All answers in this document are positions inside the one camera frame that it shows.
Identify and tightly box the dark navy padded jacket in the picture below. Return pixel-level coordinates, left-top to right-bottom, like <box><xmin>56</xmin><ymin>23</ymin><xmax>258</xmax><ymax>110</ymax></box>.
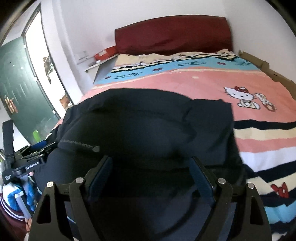
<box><xmin>34</xmin><ymin>89</ymin><xmax>245</xmax><ymax>240</ymax></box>

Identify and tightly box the dark green door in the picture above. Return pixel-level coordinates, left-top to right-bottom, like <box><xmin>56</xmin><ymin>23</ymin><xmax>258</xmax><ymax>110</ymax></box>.
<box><xmin>1</xmin><ymin>37</ymin><xmax>59</xmax><ymax>144</ymax></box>

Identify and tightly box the pink Hello Kitty blanket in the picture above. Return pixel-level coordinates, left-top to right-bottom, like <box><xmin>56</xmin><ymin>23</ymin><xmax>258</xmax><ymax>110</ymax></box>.
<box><xmin>81</xmin><ymin>50</ymin><xmax>295</xmax><ymax>240</ymax></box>

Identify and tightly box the white bedside shelf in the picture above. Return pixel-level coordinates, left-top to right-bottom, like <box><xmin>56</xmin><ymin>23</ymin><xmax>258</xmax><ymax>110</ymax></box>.
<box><xmin>85</xmin><ymin>54</ymin><xmax>118</xmax><ymax>83</ymax></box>

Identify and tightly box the red box on shelf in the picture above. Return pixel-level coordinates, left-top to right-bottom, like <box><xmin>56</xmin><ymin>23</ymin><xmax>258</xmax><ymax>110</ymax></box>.
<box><xmin>94</xmin><ymin>46</ymin><xmax>118</xmax><ymax>61</ymax></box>

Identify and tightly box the brown cardboard strip by bed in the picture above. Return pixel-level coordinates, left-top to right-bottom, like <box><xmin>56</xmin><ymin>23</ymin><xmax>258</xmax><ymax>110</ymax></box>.
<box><xmin>238</xmin><ymin>50</ymin><xmax>296</xmax><ymax>100</ymax></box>

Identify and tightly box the dark red headboard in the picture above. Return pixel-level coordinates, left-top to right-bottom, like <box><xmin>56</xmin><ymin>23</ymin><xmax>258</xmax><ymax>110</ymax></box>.
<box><xmin>115</xmin><ymin>15</ymin><xmax>233</xmax><ymax>55</ymax></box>

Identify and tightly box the white wall switch plate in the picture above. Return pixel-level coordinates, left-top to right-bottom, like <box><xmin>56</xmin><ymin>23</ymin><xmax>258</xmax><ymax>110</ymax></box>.
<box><xmin>77</xmin><ymin>50</ymin><xmax>88</xmax><ymax>61</ymax></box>

